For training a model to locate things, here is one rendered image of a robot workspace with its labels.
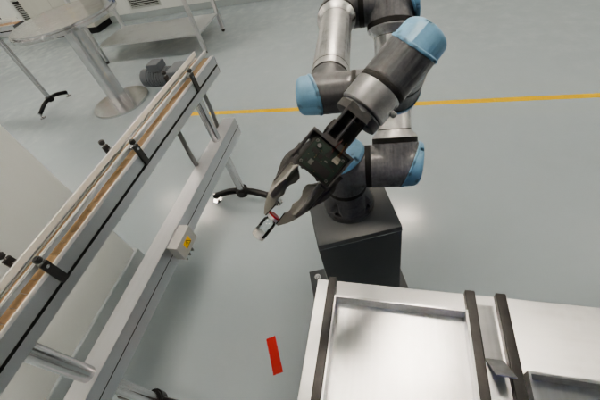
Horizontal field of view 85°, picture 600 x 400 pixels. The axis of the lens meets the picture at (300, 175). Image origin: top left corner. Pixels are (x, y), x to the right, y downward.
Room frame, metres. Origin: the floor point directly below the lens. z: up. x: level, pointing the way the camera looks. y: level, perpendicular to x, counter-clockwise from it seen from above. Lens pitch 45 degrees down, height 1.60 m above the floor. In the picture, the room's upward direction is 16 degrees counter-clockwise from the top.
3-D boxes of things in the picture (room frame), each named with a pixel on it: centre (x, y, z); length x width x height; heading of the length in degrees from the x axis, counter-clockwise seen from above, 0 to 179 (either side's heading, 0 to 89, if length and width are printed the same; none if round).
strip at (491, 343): (0.15, -0.26, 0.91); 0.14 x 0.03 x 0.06; 157
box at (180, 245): (0.91, 0.57, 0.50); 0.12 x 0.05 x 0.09; 157
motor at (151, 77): (1.70, 0.52, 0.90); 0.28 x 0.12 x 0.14; 67
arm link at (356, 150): (0.63, -0.13, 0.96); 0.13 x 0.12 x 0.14; 71
